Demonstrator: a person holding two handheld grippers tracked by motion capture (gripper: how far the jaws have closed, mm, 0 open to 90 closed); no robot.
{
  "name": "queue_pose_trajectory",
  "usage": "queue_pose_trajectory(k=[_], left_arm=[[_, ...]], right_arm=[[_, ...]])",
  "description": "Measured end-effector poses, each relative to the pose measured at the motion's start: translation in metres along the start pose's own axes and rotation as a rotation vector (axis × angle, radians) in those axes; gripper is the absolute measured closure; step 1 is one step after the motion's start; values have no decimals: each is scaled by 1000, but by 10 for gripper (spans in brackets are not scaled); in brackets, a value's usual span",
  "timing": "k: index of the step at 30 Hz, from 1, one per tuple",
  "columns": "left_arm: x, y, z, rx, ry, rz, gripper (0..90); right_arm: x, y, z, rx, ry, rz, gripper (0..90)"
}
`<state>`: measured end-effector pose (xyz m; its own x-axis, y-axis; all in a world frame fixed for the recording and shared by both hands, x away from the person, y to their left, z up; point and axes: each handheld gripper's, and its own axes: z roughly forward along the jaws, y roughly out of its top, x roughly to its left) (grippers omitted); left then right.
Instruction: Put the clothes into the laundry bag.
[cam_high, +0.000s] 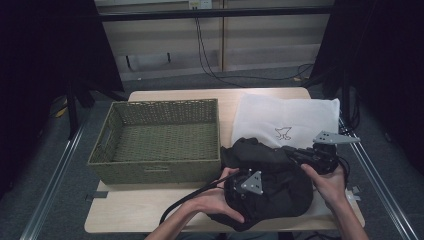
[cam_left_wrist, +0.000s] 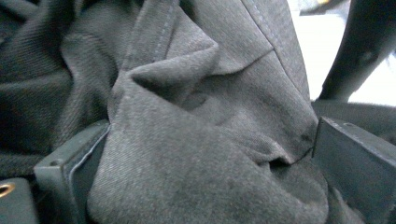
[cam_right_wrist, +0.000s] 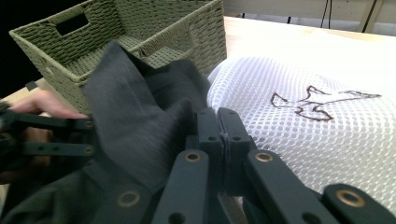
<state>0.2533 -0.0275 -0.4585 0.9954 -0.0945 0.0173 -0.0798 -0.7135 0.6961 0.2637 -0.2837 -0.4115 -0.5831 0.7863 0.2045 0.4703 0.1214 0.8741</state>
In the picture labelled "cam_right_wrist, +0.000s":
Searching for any white mesh laundry bag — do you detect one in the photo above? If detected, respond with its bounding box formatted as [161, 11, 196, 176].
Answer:
[206, 55, 396, 216]

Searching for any dark grey cloth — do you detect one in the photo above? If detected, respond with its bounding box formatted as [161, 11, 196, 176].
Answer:
[0, 40, 229, 224]

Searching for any black cable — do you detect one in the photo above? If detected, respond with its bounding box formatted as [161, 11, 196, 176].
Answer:
[364, 0, 380, 33]
[322, 0, 332, 30]

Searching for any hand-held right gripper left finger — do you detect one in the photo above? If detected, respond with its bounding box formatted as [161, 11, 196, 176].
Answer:
[195, 106, 224, 194]

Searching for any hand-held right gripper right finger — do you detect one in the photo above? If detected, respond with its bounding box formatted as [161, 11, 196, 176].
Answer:
[217, 106, 254, 198]

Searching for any green woven basket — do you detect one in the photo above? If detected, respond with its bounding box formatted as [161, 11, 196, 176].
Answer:
[8, 0, 228, 115]

